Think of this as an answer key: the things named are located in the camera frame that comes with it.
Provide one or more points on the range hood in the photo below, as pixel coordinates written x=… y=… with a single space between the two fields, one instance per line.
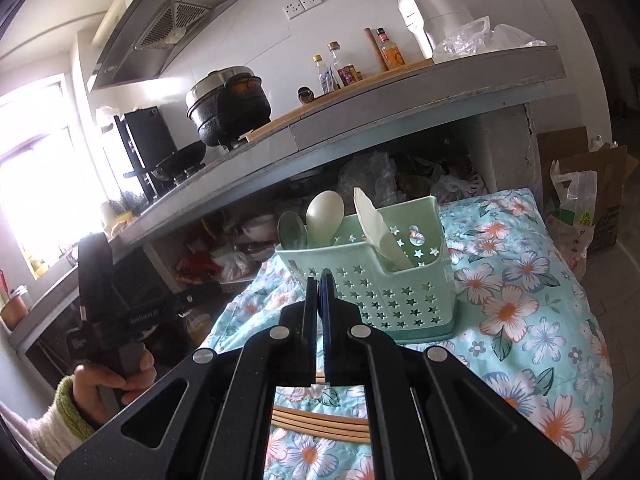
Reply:
x=148 y=37

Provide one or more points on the white rice paddle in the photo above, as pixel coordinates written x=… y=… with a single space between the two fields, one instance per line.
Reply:
x=377 y=233

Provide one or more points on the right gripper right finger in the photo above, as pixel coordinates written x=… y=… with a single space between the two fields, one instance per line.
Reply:
x=429 y=416

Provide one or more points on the cardboard box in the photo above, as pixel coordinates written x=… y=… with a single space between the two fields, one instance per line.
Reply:
x=583 y=182

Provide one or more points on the black cooking pot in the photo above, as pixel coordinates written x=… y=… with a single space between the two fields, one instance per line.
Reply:
x=226 y=104

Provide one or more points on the grey kitchen counter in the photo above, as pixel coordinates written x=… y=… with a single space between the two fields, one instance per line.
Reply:
x=493 y=90

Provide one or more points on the black wok pan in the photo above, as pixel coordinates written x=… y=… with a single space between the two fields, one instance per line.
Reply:
x=191 y=156

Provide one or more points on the wall power socket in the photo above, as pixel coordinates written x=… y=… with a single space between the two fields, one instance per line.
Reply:
x=297 y=7

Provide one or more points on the wooden cutting board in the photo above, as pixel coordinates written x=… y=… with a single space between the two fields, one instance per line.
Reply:
x=333 y=98

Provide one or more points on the white fuzzy left sleeve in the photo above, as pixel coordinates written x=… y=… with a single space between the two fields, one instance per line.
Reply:
x=42 y=444

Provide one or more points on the yellow sauce bottle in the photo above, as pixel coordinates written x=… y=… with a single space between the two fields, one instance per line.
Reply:
x=390 y=52

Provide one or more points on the dark sauce bottle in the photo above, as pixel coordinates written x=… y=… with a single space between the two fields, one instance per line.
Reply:
x=347 y=72

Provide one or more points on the wooden chopstick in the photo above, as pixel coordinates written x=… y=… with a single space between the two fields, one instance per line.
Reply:
x=331 y=435
x=327 y=429
x=290 y=412
x=314 y=422

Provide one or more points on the white electric kettle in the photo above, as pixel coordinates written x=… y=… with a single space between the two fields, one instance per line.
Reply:
x=431 y=21

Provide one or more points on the floral turquoise cloth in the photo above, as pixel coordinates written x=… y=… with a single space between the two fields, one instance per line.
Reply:
x=524 y=324

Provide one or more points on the clear plastic bag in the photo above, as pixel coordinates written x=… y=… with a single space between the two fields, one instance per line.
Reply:
x=479 y=37

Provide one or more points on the metal spoon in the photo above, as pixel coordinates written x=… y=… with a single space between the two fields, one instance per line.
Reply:
x=292 y=231

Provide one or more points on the mint green utensil basket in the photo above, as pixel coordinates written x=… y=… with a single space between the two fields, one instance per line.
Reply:
x=414 y=305

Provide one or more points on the white ceramic soup spoon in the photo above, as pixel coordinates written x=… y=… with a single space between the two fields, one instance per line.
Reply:
x=324 y=215

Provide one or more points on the left hand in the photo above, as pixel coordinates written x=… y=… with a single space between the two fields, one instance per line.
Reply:
x=89 y=378

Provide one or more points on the clear glass bottle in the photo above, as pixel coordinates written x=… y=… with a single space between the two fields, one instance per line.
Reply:
x=325 y=75

